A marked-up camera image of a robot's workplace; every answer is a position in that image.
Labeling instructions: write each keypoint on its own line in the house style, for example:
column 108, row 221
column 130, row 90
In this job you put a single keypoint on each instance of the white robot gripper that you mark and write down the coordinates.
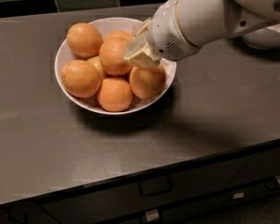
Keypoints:
column 164, row 32

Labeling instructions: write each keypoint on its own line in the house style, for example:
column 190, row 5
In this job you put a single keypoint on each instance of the white bowl with oranges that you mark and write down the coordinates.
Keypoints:
column 66, row 55

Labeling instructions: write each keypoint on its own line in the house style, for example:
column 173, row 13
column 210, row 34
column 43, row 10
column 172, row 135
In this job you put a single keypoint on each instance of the white paper in bowl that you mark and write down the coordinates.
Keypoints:
column 136, row 28

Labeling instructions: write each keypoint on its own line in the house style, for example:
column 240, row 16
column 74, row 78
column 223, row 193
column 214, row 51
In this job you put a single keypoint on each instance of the dark drawer front left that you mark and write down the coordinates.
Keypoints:
column 132, row 194

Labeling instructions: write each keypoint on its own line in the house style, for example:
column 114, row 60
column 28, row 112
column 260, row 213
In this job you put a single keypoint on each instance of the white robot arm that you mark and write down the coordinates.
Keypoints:
column 205, row 21

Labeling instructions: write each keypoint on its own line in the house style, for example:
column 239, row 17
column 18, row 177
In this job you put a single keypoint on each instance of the small hidden middle orange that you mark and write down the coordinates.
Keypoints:
column 95, row 61

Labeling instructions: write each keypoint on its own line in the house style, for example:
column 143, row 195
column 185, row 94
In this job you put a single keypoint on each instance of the white bowl with strawberries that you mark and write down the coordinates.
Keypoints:
column 267, row 38

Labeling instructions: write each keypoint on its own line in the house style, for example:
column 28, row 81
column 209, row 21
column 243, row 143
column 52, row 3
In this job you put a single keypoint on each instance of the dark drawer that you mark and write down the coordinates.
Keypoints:
column 261, row 165
column 132, row 194

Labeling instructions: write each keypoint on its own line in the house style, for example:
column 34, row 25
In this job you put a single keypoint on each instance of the dark drawer front right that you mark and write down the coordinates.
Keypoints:
column 261, row 165

